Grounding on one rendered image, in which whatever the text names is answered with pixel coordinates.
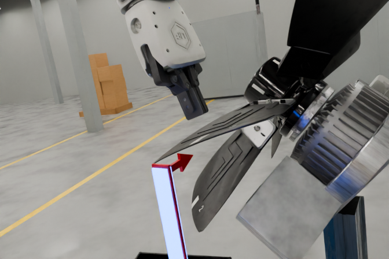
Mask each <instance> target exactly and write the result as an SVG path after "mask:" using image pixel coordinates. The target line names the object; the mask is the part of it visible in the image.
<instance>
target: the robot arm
mask: <svg viewBox="0 0 389 259"><path fill-rule="evenodd" d="M116 3H117V5H118V7H119V9H120V12H121V13H122V14H123V15H125V18H126V23H127V28H128V30H129V34H130V37H131V40H132V43H133V46H134V48H135V51H136V53H137V56H138V59H139V61H140V63H141V65H142V67H143V69H144V71H145V73H146V74H147V76H148V77H150V78H153V81H154V83H155V85H157V86H166V87H167V88H169V89H170V91H171V92H172V94H173V95H174V96H177V99H178V101H179V104H180V106H181V108H182V110H183V112H184V115H185V117H186V119H187V120H191V119H193V118H196V117H199V116H201V115H203V114H205V113H207V112H208V107H207V105H206V102H205V100H204V98H203V96H202V93H201V91H200V89H199V85H200V83H199V80H198V78H197V77H198V75H199V74H200V73H201V72H202V71H203V69H202V67H201V65H200V64H199V63H200V62H203V61H204V60H205V58H206V54H205V52H204V49H203V47H202V45H201V43H200V41H199V39H198V37H197V35H196V33H195V31H194V29H193V27H192V25H191V23H190V21H189V19H188V17H187V16H186V14H185V12H184V11H183V9H182V8H181V6H180V5H179V3H178V2H177V1H175V0H116Z"/></svg>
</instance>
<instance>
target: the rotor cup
mask: <svg viewBox="0 0 389 259"><path fill-rule="evenodd" d="M273 60H276V61H278V62H281V59H279V58H278V57H272V58H270V59H268V60H267V61H266V62H265V63H264V64H263V65H262V66H261V67H260V68H259V69H258V71H257V72H256V73H255V74H254V76H253V77H252V79H251V80H250V82H249V83H248V86H247V88H246V89H245V92H244V99H245V100H246V101H247V102H248V103H252V102H253V101H261V100H267V99H271V100H272V99H295V100H296V101H297V103H295V104H294V105H293V106H291V107H290V108H289V109H288V110H287V111H286V112H284V113H283V114H281V115H279V116H277V117H279V118H281V119H282V120H283V121H284V123H283V125H282V126H281V128H280V134H281V135H282V136H284V137H285V138H286V137H288V136H289V135H290V134H291V132H292V129H293V127H294V126H295V125H296V123H297V122H298V121H299V119H300V118H301V117H302V116H303V114H304V113H305V111H306V110H307V109H308V108H309V106H310V105H311V104H312V103H313V102H314V101H315V99H316V98H317V97H318V96H319V95H320V94H321V93H324V91H325V90H326V88H327V87H328V83H326V82H324V81H323V80H319V81H318V82H316V84H315V85H313V86H312V87H308V86H307V85H305V84H304V82H303V81H304V77H299V76H294V75H288V74H284V73H278V72H277V71H278V64H276V63H275V62H274V61H273ZM253 84H255V85H256V86H258V87H259V88H260V89H262V90H263V91H264V92H265V93H264V94H262V93H260V92H259V91H258V90H256V89H255V88H253V87H252V85H253Z"/></svg>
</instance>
